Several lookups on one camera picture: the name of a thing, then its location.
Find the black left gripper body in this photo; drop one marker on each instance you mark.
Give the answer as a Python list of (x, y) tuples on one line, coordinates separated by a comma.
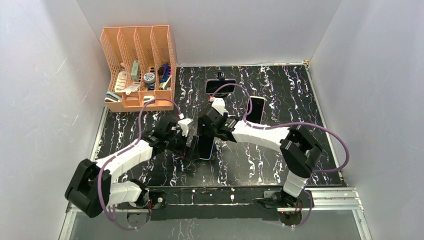
[(179, 145)]

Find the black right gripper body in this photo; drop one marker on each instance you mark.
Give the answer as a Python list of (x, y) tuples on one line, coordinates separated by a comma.
[(209, 132)]

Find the phone with lilac case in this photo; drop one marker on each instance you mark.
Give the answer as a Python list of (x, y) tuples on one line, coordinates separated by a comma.
[(205, 146)]

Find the phone with purple clear case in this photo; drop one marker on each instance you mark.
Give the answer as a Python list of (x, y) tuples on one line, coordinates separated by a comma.
[(212, 85)]

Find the phone with pink case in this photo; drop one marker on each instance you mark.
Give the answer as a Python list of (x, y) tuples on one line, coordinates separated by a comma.
[(256, 113)]

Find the phone with blue case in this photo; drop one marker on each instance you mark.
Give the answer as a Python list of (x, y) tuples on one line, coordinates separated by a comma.
[(195, 147)]

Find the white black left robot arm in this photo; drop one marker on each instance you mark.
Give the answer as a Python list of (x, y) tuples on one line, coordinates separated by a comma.
[(94, 187)]

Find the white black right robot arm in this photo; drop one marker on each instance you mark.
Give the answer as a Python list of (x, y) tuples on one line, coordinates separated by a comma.
[(299, 149)]

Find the black round base phone stand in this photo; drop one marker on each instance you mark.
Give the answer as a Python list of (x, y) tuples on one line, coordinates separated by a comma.
[(220, 75)]

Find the round tin blue white label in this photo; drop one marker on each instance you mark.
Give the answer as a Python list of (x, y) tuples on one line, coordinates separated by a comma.
[(149, 80)]

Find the teal bordered item beside organizer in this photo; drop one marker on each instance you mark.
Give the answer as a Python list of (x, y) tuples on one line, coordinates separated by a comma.
[(111, 97)]

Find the green white small box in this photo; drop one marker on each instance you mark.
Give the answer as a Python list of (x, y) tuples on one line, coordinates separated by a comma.
[(135, 71)]

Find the white paper card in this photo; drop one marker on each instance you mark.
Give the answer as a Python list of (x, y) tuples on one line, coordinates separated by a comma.
[(120, 83)]

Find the orange plastic file organizer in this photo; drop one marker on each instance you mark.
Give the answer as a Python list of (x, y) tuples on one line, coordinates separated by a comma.
[(152, 46)]

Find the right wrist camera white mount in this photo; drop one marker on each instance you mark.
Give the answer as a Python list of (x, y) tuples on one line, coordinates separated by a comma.
[(219, 105)]

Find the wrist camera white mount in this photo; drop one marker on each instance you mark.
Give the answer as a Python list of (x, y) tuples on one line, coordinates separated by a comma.
[(185, 124), (219, 105)]

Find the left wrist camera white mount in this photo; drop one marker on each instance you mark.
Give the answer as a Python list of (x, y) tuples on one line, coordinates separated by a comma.
[(185, 124)]

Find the blue handled tool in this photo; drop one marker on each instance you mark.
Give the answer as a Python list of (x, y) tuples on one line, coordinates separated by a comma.
[(164, 72)]

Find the aluminium frame rail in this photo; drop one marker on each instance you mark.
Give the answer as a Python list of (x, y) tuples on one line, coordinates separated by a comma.
[(228, 213)]

